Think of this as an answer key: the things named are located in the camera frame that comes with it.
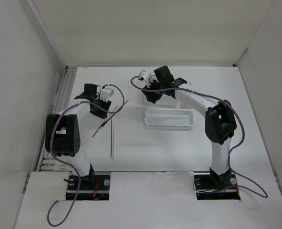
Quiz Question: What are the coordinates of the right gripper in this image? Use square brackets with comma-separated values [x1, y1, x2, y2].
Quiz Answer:
[141, 77, 164, 104]

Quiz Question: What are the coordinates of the black chopstick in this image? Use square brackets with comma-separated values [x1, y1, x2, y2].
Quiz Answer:
[102, 99, 129, 127]

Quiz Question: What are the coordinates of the silver metal chopstick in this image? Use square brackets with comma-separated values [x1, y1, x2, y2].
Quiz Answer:
[111, 119, 114, 159]

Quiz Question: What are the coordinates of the grey chopstick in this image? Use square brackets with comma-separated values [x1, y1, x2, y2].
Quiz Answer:
[92, 106, 118, 138]

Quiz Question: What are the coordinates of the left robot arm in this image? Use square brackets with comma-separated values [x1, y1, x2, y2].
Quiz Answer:
[45, 83, 114, 189]

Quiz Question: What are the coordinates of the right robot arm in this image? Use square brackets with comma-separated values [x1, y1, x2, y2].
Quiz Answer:
[139, 65, 237, 189]

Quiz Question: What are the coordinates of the white perforated box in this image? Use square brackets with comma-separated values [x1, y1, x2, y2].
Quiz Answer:
[143, 95, 183, 109]

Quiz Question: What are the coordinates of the white mesh tray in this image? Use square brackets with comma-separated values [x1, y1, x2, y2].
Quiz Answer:
[144, 108, 194, 131]

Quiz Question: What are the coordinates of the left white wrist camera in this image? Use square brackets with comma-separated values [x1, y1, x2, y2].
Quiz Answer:
[100, 88, 114, 102]

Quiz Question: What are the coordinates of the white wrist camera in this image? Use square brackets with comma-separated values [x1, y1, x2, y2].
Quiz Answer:
[139, 69, 157, 88]
[100, 88, 114, 102]

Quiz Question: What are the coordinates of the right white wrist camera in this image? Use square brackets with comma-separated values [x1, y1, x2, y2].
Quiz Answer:
[139, 69, 157, 88]

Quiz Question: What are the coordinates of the aluminium rail frame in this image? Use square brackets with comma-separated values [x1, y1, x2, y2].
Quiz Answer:
[36, 66, 78, 172]

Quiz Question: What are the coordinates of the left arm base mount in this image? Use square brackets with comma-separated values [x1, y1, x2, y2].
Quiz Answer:
[65, 172, 111, 201]

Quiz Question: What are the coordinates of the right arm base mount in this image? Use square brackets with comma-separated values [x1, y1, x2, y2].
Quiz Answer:
[193, 172, 241, 200]

